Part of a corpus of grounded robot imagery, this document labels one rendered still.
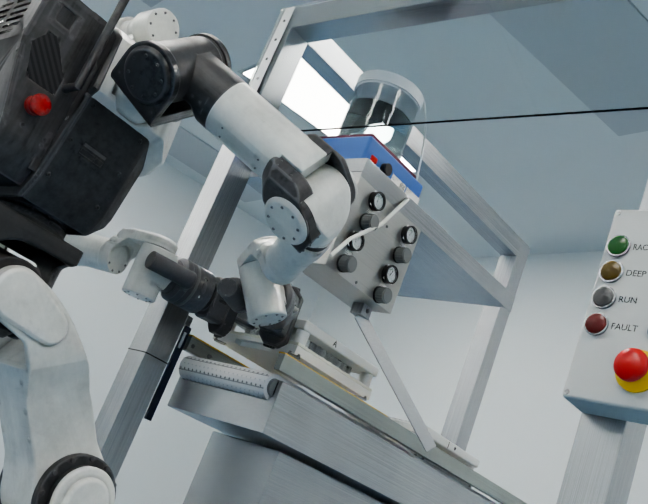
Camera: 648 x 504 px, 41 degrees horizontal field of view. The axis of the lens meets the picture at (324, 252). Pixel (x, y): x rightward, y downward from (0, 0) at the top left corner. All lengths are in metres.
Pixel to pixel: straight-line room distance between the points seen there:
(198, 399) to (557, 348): 4.00
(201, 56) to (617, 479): 0.80
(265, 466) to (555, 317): 4.12
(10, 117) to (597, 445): 0.90
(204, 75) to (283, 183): 0.20
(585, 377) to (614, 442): 0.09
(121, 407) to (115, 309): 5.03
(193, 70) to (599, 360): 0.68
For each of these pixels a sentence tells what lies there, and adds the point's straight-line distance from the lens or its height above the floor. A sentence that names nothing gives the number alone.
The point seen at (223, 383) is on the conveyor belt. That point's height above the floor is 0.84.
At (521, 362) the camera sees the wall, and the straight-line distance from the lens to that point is 5.68.
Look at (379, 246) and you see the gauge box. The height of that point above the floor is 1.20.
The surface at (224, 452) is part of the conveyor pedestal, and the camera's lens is 1.79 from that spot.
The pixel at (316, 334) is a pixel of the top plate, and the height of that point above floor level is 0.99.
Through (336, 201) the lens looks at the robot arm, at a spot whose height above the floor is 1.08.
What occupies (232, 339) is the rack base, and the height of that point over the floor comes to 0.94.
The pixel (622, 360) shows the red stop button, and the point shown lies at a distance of 1.06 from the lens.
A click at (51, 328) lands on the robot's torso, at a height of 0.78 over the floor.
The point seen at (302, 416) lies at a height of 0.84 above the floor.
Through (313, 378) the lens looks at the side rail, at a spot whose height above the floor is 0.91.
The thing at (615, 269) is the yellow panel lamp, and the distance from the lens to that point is 1.14.
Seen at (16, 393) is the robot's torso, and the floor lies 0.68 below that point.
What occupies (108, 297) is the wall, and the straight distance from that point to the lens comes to 6.75.
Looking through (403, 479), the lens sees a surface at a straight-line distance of 1.92.
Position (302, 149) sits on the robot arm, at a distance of 1.23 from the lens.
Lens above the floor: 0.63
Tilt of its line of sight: 18 degrees up
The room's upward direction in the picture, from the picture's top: 22 degrees clockwise
